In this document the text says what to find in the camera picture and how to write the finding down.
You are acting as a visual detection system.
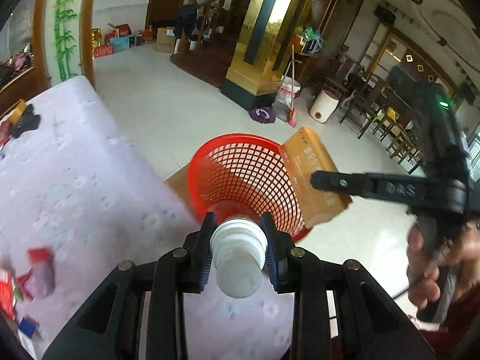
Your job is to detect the red crumpled snack bag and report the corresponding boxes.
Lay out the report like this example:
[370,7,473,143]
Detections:
[0,268,16,320]

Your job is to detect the person's right hand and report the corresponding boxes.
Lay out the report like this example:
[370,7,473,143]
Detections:
[405,219,480,311]

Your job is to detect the white medicine box blue stripe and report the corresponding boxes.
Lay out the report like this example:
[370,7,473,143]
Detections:
[18,316,38,340]

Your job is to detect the cardboard-wrapped stool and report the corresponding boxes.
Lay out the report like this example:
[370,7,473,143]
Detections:
[165,164,191,209]

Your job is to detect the yellow tape roll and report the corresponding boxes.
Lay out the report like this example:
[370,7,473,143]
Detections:
[9,99,27,125]

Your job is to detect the golden pillar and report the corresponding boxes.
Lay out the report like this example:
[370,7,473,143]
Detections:
[220,0,307,111]

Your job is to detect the broom and dustpan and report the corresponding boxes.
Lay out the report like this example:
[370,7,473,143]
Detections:
[273,45,296,128]

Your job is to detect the floral purple tablecloth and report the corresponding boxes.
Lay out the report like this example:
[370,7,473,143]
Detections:
[1,77,293,359]

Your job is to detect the black remote pouch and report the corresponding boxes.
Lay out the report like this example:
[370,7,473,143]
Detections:
[10,104,41,139]

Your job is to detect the white cylindrical stool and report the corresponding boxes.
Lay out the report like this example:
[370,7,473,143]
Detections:
[309,89,339,124]

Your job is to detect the white plastic bottle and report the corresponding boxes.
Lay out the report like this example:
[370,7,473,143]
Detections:
[210,215,268,299]

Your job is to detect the cardboard carton on floor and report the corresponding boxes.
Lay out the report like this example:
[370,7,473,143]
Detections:
[155,27,176,55]

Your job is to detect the white plastic bucket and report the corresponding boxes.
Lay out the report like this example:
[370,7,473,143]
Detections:
[276,76,301,107]

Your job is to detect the brown cardboard box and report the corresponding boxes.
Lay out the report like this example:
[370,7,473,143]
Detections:
[277,125,353,229]

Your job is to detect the brown snack wrapper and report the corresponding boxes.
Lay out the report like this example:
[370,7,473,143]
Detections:
[17,248,55,302]

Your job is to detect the wall television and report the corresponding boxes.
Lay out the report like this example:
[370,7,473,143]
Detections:
[387,66,438,104]

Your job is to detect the wooden chair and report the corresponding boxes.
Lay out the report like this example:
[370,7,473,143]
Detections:
[340,74,388,140]

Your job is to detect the red plastic mesh basket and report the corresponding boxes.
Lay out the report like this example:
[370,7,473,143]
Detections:
[186,133,309,242]

